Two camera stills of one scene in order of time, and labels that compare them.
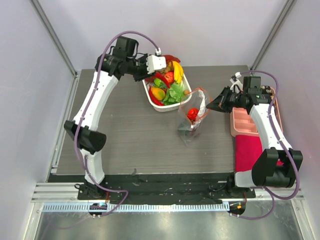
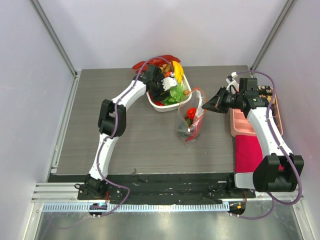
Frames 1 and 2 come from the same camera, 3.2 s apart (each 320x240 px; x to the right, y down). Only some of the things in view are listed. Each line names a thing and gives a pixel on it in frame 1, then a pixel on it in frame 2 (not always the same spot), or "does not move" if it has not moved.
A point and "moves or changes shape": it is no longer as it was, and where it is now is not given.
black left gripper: [145, 75] to [157, 97]
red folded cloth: [247, 149] does not move
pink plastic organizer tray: [242, 123] does not move
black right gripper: [224, 99] does not move
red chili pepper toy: [157, 75] moves or changes shape
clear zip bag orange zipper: [194, 108] does not move
